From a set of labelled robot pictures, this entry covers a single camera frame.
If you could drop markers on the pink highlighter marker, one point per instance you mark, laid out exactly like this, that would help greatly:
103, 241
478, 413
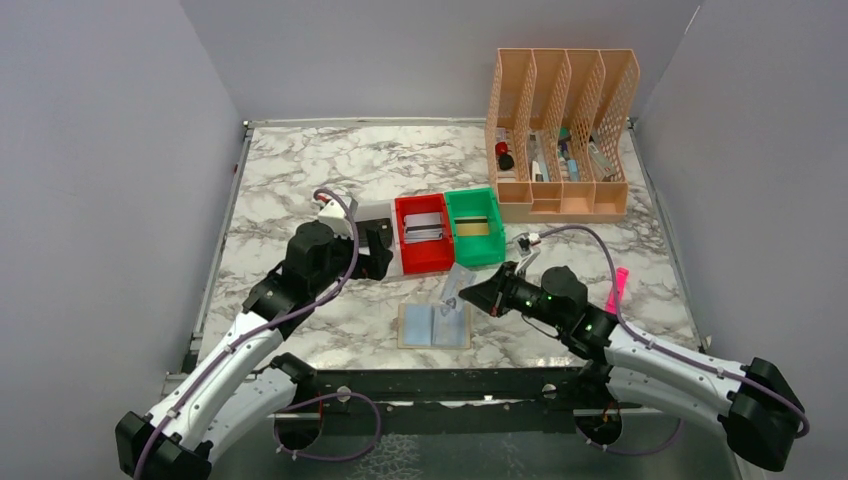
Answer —
617, 290

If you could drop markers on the white plastic bin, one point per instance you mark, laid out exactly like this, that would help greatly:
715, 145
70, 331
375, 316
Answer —
383, 212

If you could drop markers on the silver credit card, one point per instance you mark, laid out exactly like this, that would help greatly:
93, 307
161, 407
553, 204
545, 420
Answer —
423, 227

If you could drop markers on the orange mesh file organizer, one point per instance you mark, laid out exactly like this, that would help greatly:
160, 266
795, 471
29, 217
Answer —
553, 128

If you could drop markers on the black credit card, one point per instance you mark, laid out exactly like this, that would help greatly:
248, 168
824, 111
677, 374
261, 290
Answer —
383, 227

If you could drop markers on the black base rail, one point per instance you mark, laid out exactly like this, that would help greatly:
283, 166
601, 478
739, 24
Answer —
446, 401

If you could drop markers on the red plastic bin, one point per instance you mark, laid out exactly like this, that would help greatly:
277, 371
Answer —
424, 257

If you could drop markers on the stationery items in organizer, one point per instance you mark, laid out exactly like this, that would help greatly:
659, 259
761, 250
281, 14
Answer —
601, 165

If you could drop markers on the gold credit card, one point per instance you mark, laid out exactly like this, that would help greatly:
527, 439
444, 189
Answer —
472, 226

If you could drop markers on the green plastic bin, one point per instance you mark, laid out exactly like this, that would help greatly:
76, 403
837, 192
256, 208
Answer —
482, 250

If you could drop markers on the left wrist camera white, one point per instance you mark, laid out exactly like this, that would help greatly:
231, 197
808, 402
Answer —
332, 215

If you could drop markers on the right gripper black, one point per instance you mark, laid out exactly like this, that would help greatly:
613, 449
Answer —
501, 293

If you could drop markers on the red black item in organizer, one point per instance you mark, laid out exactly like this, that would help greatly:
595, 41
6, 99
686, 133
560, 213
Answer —
505, 160

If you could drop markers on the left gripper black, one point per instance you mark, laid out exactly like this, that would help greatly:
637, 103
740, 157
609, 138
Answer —
378, 242

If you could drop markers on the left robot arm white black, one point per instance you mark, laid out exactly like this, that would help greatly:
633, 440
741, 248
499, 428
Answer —
230, 391

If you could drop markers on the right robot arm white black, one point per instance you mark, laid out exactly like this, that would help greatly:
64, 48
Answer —
751, 405

